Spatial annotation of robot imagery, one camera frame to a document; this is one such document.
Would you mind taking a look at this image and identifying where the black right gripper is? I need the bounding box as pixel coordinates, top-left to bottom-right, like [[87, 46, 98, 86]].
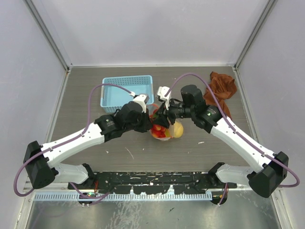
[[152, 96, 195, 128]]

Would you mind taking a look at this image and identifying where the red strawberry cluster with leaves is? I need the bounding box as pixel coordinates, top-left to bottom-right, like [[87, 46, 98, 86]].
[[149, 114, 171, 138]]

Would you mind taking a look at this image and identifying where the clear zip top bag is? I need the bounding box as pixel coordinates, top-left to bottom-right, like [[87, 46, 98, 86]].
[[148, 104, 184, 141]]

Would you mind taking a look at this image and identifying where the light blue plastic basket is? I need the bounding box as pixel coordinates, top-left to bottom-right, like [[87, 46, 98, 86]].
[[100, 75, 154, 113]]

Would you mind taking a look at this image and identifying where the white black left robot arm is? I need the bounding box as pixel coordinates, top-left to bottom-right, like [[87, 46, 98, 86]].
[[23, 101, 152, 189]]

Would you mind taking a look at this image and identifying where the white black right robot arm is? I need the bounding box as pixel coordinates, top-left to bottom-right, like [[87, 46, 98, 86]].
[[154, 84, 289, 198]]

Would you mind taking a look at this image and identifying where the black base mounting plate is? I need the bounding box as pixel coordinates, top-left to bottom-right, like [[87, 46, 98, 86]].
[[75, 172, 225, 195]]

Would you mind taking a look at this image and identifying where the brown cloth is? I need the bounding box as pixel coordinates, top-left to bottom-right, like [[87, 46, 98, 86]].
[[209, 72, 237, 118]]

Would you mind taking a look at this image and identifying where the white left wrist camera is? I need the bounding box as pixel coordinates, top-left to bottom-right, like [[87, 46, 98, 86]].
[[132, 94, 149, 113]]

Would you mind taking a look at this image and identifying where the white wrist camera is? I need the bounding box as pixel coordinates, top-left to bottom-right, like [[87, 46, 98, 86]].
[[155, 86, 171, 110], [132, 94, 149, 113]]

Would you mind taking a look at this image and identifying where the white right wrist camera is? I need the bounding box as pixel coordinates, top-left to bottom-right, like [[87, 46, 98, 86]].
[[155, 86, 171, 110]]

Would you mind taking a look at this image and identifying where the slotted cable duct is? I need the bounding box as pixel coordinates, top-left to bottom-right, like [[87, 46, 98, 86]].
[[33, 191, 213, 201]]

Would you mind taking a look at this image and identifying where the right aluminium frame post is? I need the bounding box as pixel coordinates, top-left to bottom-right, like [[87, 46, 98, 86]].
[[234, 0, 278, 69]]

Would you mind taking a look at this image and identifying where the aluminium frame post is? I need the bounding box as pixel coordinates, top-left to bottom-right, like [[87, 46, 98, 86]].
[[24, 0, 73, 72], [234, 0, 278, 69]]

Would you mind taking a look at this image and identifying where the left aluminium frame post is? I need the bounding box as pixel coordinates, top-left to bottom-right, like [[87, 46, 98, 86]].
[[24, 0, 73, 72]]

